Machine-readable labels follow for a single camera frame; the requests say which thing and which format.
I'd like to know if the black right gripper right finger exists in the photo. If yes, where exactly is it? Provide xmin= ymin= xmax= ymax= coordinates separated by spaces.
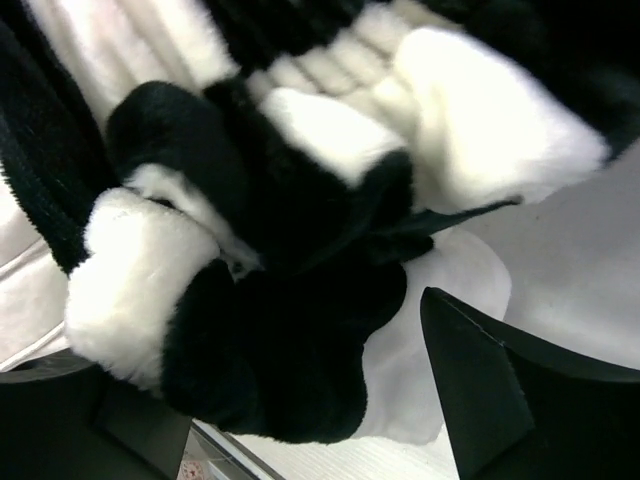
xmin=420 ymin=287 xmax=639 ymax=479

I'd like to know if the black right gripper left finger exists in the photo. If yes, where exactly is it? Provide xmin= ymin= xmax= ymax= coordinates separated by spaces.
xmin=1 ymin=350 xmax=192 ymax=480

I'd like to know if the white pillow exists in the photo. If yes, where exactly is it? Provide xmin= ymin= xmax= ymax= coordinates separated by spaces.
xmin=1 ymin=181 xmax=511 ymax=445

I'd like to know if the black white checkered pillowcase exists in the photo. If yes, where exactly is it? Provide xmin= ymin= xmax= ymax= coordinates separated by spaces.
xmin=1 ymin=1 xmax=639 ymax=445

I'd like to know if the aluminium front frame rail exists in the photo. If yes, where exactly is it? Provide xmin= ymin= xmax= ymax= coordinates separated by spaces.
xmin=177 ymin=420 xmax=285 ymax=480

